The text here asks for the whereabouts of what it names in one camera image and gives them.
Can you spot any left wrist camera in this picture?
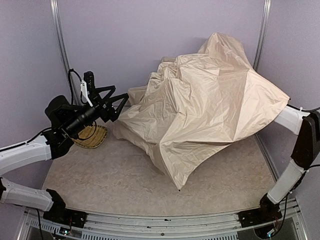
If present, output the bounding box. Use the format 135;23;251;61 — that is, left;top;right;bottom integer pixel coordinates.
80;71;95;107

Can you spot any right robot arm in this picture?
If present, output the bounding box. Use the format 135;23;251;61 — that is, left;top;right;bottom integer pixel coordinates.
258;105;320;217

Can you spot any left aluminium corner post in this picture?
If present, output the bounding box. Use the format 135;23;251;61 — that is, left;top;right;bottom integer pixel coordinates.
49;0;70;75

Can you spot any woven bamboo tray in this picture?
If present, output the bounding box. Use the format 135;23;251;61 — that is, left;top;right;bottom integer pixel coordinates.
72;123;108;149

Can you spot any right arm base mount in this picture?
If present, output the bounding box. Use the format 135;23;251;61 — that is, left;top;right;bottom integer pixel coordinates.
238;207;283;228

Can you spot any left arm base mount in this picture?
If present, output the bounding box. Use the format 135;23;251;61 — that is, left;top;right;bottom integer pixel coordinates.
43;208;88;229

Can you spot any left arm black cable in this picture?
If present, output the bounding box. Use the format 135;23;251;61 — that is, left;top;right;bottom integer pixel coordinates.
67;68;84;106

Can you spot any beige folding umbrella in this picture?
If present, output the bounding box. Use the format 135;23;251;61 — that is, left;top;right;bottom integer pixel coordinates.
113;33;290;189

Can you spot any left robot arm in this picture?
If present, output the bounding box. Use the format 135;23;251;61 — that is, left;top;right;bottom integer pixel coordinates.
0;85;129;215

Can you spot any aluminium front rail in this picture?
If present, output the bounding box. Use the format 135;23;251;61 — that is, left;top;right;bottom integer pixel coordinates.
17;198;309;240

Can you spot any right aluminium corner post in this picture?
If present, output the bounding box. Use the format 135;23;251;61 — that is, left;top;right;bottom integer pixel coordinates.
252;0;272;72

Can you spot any aluminium corner post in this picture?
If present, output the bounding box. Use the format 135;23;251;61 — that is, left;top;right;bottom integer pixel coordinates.
252;0;272;72
49;0;70;75

